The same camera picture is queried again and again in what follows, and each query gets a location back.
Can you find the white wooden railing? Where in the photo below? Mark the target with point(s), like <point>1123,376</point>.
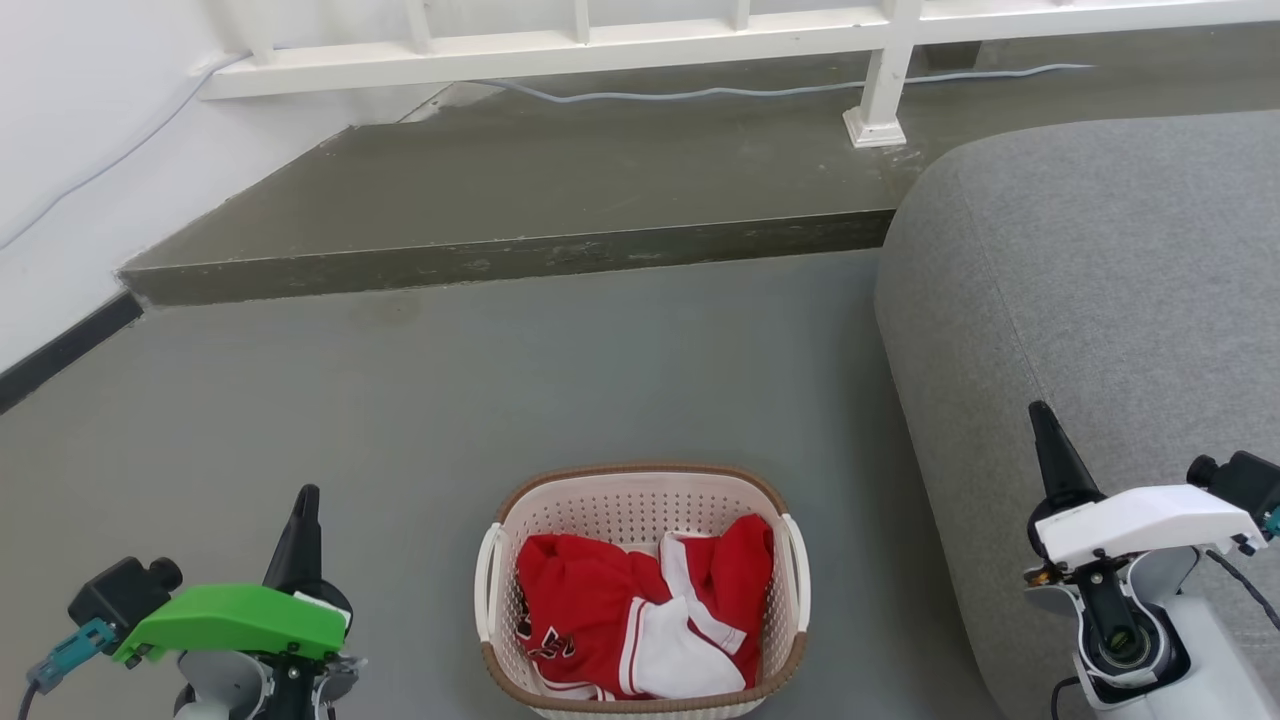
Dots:
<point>570,48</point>

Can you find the raised grey concrete step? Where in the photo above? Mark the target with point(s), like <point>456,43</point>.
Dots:
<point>540,180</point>

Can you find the white laundry basket brown rim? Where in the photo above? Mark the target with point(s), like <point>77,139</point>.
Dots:
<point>630,505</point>

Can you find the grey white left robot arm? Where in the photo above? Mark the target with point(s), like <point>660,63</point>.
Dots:
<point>225,685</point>

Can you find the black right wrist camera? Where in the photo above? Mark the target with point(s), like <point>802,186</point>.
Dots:
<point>1245,480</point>

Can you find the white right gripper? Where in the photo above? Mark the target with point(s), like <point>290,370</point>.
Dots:
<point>1140,520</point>

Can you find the black baseboard strip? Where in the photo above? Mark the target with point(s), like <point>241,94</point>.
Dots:
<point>55,350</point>

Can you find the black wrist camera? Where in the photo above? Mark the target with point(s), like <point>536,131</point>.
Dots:
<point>1245,480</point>
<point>120,595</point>

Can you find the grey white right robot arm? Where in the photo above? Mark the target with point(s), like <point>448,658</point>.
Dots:
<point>1210,665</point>

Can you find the grey fabric sofa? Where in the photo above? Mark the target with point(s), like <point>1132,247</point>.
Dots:
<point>1080,270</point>

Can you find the red and white jersey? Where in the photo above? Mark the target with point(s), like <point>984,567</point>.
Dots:
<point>585,590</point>

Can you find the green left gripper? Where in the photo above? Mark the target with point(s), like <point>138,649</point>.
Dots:
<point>235,620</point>

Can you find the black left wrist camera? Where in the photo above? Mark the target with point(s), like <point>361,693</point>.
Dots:
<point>120,595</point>

